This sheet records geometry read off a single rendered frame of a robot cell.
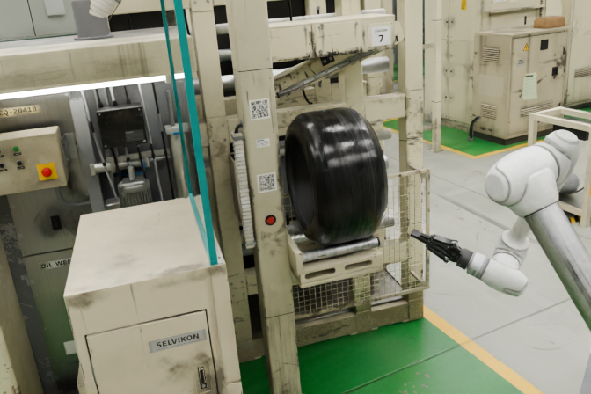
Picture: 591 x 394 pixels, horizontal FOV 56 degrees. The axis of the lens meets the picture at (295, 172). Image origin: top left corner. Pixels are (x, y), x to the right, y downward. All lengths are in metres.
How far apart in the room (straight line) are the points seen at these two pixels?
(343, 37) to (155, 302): 1.40
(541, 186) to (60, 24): 9.86
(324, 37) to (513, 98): 4.51
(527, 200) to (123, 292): 1.10
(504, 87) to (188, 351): 5.54
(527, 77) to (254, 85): 5.04
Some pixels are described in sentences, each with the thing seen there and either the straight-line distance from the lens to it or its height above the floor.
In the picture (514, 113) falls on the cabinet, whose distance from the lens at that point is 6.75.
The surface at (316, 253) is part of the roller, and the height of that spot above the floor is 0.91.
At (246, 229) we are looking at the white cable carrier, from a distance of 2.21.
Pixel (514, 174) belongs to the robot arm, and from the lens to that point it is 1.63.
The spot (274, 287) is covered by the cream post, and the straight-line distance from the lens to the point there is 2.34.
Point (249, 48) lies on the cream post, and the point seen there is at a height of 1.73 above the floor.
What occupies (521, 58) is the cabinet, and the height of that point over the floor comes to 0.98.
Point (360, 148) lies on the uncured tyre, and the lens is 2.08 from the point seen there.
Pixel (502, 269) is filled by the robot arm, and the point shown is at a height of 0.91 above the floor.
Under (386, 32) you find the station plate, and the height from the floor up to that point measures 1.71.
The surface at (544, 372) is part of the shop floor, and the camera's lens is 3.21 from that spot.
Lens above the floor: 1.94
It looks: 19 degrees down
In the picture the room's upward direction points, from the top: 5 degrees counter-clockwise
